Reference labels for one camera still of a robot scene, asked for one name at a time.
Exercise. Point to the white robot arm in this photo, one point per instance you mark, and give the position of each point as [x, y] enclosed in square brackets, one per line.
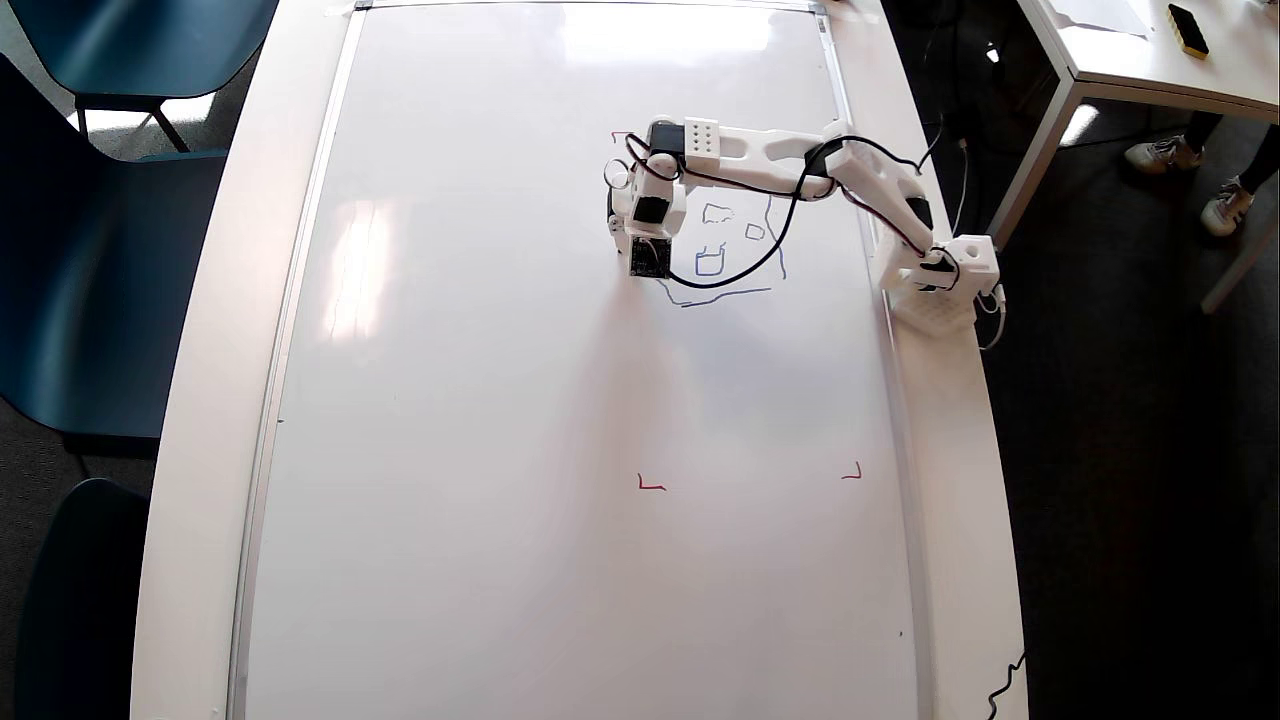
[770, 150]

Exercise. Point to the large white whiteboard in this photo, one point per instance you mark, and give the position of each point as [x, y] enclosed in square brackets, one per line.
[500, 400]

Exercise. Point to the white paper sheet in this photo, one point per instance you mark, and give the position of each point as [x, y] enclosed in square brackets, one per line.
[1100, 15]

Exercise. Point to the beige sneaker shoe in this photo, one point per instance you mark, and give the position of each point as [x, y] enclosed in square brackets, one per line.
[1228, 208]
[1165, 153]

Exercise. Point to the blue plastic chair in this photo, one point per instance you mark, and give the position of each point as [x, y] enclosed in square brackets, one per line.
[140, 45]
[85, 600]
[90, 280]

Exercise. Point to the dark trouser leg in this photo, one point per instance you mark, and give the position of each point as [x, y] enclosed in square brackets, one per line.
[1205, 130]
[1262, 160]

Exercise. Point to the black yellow board eraser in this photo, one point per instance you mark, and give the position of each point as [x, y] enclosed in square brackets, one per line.
[1187, 30]

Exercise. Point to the white side table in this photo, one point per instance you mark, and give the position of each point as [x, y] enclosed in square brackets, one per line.
[1200, 70]

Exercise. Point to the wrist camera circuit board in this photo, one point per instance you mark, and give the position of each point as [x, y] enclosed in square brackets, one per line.
[650, 258]

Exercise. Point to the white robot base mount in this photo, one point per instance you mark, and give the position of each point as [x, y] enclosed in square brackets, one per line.
[935, 310]

